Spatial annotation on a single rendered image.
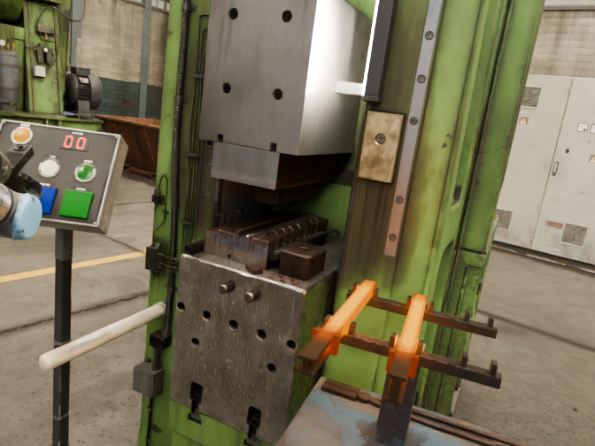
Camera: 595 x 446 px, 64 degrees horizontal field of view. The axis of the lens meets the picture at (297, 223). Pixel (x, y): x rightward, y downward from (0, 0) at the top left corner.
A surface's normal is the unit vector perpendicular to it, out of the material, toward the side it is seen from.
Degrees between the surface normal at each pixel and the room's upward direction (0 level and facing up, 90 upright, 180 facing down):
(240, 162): 90
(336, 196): 90
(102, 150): 60
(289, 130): 90
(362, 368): 90
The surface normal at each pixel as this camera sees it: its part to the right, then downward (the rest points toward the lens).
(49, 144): 0.06, -0.29
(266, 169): -0.43, 0.15
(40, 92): 0.73, 0.06
